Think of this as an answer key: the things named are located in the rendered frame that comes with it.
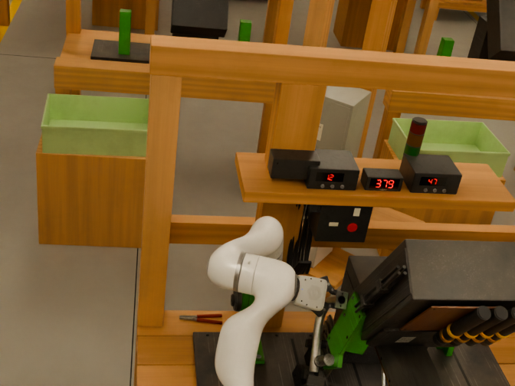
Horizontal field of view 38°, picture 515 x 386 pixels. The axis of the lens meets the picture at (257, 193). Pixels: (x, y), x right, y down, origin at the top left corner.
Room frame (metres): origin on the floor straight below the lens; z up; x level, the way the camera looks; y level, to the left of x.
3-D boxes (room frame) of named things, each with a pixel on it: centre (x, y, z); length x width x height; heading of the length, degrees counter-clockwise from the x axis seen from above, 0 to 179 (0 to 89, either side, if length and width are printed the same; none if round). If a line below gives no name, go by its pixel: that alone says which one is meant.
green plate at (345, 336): (1.82, -0.37, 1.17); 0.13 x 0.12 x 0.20; 102
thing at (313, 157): (2.05, -0.10, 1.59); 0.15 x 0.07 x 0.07; 102
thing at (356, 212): (2.07, -0.28, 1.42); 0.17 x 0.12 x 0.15; 102
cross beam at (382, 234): (2.25, -0.35, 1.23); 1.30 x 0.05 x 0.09; 102
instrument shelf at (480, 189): (2.15, -0.37, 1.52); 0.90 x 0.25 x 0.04; 102
